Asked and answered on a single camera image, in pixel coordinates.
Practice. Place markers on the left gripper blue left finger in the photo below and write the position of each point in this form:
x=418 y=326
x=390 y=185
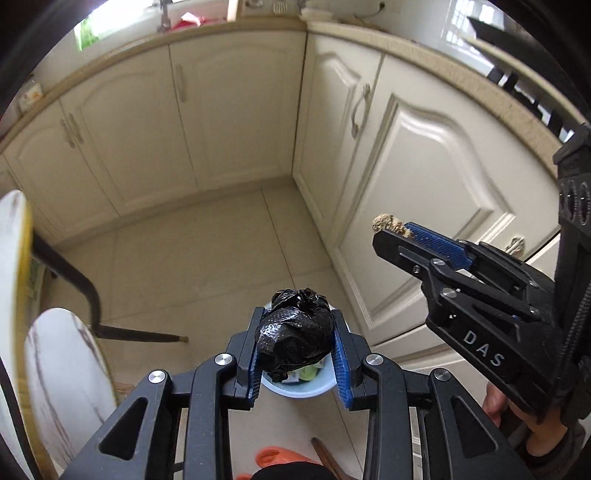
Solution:
x=248 y=373

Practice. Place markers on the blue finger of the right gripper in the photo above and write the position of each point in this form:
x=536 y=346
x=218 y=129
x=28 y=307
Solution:
x=425 y=254

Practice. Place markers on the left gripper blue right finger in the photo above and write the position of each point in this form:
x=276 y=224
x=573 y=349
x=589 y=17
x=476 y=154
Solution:
x=347 y=359

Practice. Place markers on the light blue trash bin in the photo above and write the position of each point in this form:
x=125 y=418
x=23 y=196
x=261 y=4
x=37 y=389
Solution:
x=308 y=382

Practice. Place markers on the black plastic bag trash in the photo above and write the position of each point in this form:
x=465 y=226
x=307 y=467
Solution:
x=297 y=331

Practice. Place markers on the cream kitchen cabinets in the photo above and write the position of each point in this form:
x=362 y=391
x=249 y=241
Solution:
x=195 y=173

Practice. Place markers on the right hand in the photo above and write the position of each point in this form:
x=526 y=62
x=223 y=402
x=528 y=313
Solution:
x=545 y=434

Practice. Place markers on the brown food scraps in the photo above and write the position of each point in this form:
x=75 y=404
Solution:
x=387 y=222

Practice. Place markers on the black pan on stove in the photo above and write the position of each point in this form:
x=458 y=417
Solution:
x=530 y=74

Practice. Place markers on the white marble round table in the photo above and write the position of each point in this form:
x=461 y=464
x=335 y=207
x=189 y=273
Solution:
x=56 y=389

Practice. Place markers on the black chair leg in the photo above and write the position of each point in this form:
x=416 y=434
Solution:
x=58 y=268

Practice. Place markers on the sink faucet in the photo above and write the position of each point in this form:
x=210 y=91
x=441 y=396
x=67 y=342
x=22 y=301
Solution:
x=165 y=23

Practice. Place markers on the wooden cutting board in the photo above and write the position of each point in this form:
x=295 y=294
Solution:
x=233 y=10

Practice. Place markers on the glass jar with label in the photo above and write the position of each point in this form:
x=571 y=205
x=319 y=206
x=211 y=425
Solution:
x=30 y=94

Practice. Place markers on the green bottle on sill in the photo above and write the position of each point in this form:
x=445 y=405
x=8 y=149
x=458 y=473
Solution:
x=84 y=35

